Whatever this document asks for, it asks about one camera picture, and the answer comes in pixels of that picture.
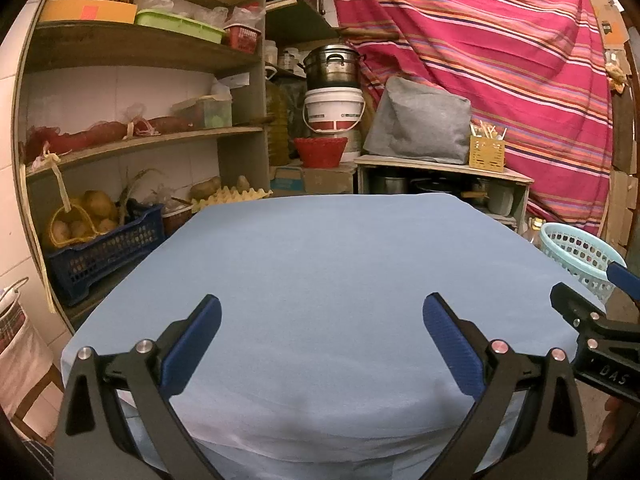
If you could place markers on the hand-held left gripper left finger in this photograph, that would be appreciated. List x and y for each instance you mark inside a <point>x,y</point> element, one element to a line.
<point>192,340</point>

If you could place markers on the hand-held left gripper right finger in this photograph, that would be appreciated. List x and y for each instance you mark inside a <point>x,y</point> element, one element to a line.
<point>452,342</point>

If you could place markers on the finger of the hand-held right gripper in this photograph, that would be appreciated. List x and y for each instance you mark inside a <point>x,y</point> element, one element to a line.
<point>625,282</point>
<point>585,332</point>

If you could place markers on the light blue plastic basket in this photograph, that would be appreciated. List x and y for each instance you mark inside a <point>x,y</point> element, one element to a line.
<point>546,237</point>

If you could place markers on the person's right hand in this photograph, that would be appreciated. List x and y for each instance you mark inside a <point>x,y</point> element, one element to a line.
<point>607,425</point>

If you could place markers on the cardboard sheets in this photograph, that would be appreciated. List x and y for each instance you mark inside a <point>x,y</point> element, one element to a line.
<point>617,200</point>

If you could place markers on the clear yellow label bottle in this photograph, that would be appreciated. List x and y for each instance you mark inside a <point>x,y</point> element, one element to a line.
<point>534,232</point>

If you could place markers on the blue plastic crate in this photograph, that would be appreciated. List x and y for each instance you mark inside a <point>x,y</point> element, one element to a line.
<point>110,250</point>

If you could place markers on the light blue tablecloth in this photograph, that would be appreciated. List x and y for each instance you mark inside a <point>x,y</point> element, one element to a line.
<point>320,270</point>

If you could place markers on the yellow egg tray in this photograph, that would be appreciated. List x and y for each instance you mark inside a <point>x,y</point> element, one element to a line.
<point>230,199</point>

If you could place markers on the grey plastic container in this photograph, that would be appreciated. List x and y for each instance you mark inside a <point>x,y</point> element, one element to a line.
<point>501,199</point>

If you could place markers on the low wooden cabinet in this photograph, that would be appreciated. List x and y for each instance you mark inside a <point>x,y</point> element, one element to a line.
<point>515,176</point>

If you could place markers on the black pan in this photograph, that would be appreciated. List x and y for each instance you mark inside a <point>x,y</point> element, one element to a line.
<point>435,186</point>

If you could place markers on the small steel pot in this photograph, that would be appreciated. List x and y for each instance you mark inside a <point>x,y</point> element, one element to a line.
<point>390,185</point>

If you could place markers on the plaid woven bag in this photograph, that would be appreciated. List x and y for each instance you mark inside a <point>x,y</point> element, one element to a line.
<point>22,345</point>

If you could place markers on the yellow utensil holder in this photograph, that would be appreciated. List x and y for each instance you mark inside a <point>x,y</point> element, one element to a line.
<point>486,155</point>

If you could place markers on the bundle of chopsticks and spoons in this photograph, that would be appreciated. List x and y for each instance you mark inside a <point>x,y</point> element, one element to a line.
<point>482,130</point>

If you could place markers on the sweet potato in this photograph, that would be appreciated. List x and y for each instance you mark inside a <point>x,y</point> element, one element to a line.
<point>165,124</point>

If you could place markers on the grey cloth bag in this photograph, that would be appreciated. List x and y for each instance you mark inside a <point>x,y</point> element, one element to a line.
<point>420,125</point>

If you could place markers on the clear plastic container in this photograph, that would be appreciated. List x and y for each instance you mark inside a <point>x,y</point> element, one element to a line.
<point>205,115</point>

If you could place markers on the red plastic bowl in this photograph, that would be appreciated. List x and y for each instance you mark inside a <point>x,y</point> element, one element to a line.
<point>320,152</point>

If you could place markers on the red net bag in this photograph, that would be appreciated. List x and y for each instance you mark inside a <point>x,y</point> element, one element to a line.
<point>85,137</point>

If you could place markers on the yellow oil jug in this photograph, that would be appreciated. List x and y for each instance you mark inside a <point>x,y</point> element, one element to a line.
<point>277,120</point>

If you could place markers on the white plastic bucket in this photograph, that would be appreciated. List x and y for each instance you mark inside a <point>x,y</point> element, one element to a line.
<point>332,107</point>

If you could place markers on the cardboard box piece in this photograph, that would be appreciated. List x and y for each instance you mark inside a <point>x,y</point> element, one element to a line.
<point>607,15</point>

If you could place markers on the pink striped cloth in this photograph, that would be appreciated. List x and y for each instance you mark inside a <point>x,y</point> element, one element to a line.
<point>475,60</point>

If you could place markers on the white lidded jar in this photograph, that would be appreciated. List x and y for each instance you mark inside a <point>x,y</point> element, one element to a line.
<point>270,52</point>
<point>290,60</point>

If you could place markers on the wooden shelf unit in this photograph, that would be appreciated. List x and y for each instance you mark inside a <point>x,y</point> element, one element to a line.
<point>125,50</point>

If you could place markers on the steel cooking pot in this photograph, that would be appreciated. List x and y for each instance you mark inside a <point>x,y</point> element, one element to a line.
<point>332,67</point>

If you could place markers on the small red basket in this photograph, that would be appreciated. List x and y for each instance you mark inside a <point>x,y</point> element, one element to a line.
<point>242,39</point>

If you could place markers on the green plastic tray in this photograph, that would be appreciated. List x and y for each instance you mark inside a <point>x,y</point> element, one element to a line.
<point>177,25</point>

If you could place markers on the grey shelf rack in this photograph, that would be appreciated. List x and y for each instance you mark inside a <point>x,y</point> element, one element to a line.
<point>295,20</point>

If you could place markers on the yellow flat box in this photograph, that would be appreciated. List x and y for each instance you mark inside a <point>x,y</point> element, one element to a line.
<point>85,12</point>

